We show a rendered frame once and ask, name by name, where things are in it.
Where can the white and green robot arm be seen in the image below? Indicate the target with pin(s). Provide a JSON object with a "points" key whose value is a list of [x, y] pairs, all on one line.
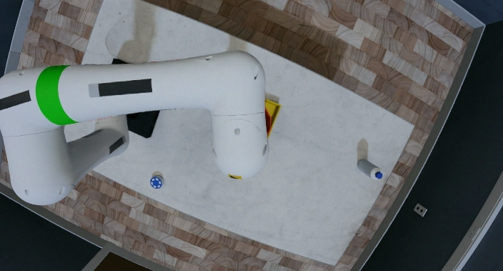
{"points": [[35, 103]]}

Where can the yellow square tray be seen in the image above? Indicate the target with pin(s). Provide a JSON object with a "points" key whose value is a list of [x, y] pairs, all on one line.
{"points": [[273, 110]]}

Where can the grey bottle with blue cap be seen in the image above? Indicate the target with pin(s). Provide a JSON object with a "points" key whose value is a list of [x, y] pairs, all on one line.
{"points": [[370, 169]]}

